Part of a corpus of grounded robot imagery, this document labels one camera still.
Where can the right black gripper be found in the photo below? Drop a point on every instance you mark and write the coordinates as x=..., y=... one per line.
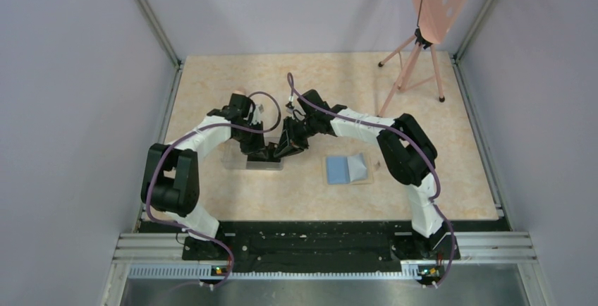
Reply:
x=284, y=147

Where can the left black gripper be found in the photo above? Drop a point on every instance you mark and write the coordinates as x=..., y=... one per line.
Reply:
x=257, y=149

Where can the clear plastic card box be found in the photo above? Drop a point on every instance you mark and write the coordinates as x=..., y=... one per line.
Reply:
x=233, y=159

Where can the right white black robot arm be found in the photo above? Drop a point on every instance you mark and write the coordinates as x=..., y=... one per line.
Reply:
x=408, y=153

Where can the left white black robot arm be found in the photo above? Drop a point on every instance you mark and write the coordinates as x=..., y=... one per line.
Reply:
x=171, y=181

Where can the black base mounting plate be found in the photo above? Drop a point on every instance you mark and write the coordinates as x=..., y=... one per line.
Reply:
x=322, y=247

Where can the pink tripod music stand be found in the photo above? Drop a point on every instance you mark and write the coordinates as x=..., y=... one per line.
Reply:
x=435, y=18

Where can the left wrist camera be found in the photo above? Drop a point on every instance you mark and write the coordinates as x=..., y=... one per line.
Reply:
x=257, y=114

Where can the aluminium frame rail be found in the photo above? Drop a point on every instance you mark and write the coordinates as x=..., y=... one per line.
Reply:
x=159, y=256

